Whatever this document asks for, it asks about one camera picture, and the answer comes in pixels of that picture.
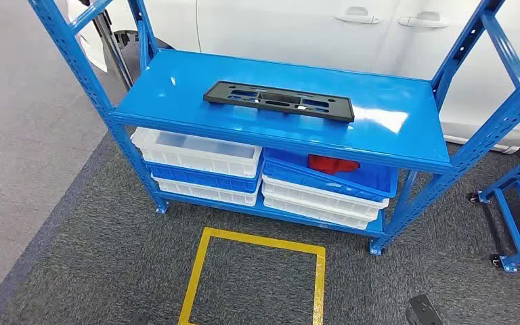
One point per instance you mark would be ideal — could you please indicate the yellow tape square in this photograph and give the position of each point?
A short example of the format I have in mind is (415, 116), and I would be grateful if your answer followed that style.
(260, 241)

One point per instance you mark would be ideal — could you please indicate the blue wheeled rack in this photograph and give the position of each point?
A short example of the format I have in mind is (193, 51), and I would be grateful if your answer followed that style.
(509, 224)

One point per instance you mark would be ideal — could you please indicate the blue metal shelf rack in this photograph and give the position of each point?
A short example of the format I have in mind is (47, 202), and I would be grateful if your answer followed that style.
(175, 103)

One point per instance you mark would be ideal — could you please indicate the clear white plastic bin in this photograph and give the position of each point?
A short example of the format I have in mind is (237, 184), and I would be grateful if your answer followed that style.
(188, 159)

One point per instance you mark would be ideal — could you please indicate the black plastic plate part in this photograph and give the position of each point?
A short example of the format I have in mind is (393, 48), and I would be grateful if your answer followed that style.
(343, 111)

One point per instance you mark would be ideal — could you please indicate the red object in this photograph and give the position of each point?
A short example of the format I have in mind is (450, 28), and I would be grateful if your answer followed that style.
(331, 165)

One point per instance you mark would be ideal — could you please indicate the grey metal stand pole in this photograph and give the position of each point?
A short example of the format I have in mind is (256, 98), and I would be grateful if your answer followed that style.
(116, 58)

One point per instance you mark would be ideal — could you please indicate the white car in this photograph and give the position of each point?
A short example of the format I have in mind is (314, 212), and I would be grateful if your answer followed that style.
(287, 27)

